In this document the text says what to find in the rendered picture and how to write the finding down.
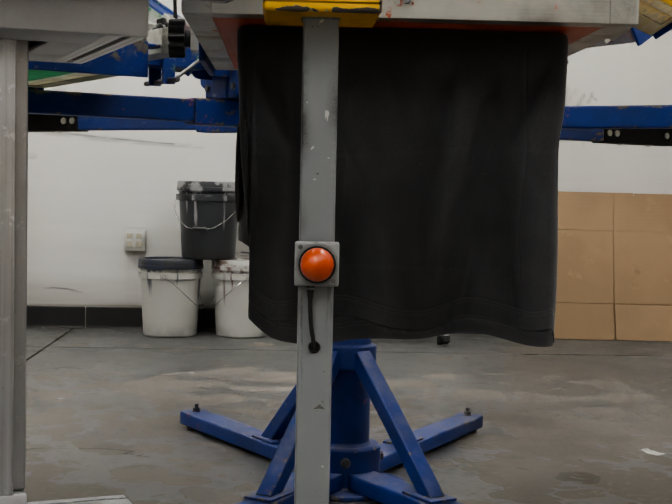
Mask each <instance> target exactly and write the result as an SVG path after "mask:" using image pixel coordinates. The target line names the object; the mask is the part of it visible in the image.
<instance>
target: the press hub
mask: <svg viewBox="0 0 672 504"><path fill-rule="evenodd" d="M371 342H372V339H352V340H344V341H337V342H333V345H332V351H338V352H339V354H340V363H339V372H338V374H337V376H336V378H335V380H334V382H333V385H332V394H331V443H330V473H335V474H342V475H343V488H342V490H340V491H338V492H336V493H333V494H331V495H329V501H332V502H366V501H375V500H372V499H370V498H367V497H365V496H362V495H360V494H357V493H355V492H352V491H350V490H348V475H349V474H359V473H367V472H372V471H376V472H379V473H380V460H383V451H381V446H380V444H379V443H378V442H377V441H376V440H373V439H370V438H369V433H370V398H369V396H368V394H367V392H366V390H365V388H364V386H363V384H362V382H361V380H360V378H359V377H358V375H357V373H356V371H355V354H356V352H360V351H370V352H371V354H372V356H373V358H374V359H375V361H376V347H377V345H376V344H374V343H371ZM381 473H382V474H385V475H387V476H390V477H393V478H396V479H398V480H401V481H404V480H403V479H402V478H400V477H398V476H396V475H393V474H390V473H386V472H381ZM404 482H405V481H404Z"/></svg>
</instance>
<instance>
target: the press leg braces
mask: <svg viewBox="0 0 672 504"><path fill-rule="evenodd" d="M339 363H340V354H339V352H338V351H332V385H333V382H334V380H335V378H336V376H337V374H338V372H339ZM355 371H356V373H357V375H358V377H359V378H360V380H361V382H362V384H363V386H364V388H365V390H366V392H367V394H368V396H369V398H370V400H371V401H372V403H373V405H374V407H375V409H376V411H377V413H378V415H379V417H380V419H381V421H382V423H383V425H384V427H385V429H386V431H387V433H388V435H389V437H390V439H387V440H384V441H383V443H386V444H393V445H394V447H395V449H396V451H397V453H398V455H399V457H400V459H401V461H402V463H403V465H404V467H405V469H406V471H407V473H408V475H409V477H410V480H411V482H412V484H413V486H414V488H415V489H412V490H405V491H402V493H403V494H405V495H408V496H411V497H413V498H416V499H419V500H421V501H424V502H427V503H429V504H436V503H443V502H450V501H456V500H457V498H455V497H452V496H449V495H447V494H444V493H443V491H442V489H441V487H440V485H439V483H438V481H437V479H436V477H435V475H434V473H433V471H432V469H431V467H430V465H429V463H428V461H427V459H426V457H425V455H424V453H423V451H422V449H421V447H420V445H419V443H418V441H420V440H422V439H423V437H418V436H415V435H414V433H413V431H412V429H411V427H410V425H409V424H408V422H407V420H406V418H405V416H404V414H403V412H402V410H401V408H400V406H399V404H398V402H397V401H396V399H395V397H394V395H393V393H392V391H391V389H390V387H389V385H388V384H387V382H386V380H385V378H384V376H383V374H382V372H381V371H380V369H379V367H378V365H377V363H376V361H375V359H374V358H373V356H372V354H371V352H370V351H360V352H356V354H355ZM295 423H296V385H295V386H294V388H293V389H292V391H291V392H290V393H289V395H288V396H287V398H286V399H285V401H284V402H283V404H282V405H281V407H280V408H279V410H278V411H277V413H276V414H275V415H274V417H273V418H272V420H271V421H270V423H269V424H268V426H267V427H266V429H265V430H264V432H263V433H262V434H257V435H252V437H253V438H256V439H259V440H261V441H264V442H267V443H269V444H279V446H278V448H277V450H276V452H275V454H274V456H273V458H272V461H271V463H270V465H269V467H268V469H267V471H266V473H265V475H264V477H263V479H262V481H261V483H260V486H259V488H258V490H257V491H256V492H253V493H250V494H248V495H245V496H244V498H245V499H251V500H257V501H264V502H270V503H272V502H274V501H277V500H279V499H281V498H284V497H286V496H288V495H291V494H293V493H294V489H288V488H285V486H286V484H287V482H288V479H289V477H290V475H291V473H292V471H293V469H294V466H295Z"/></svg>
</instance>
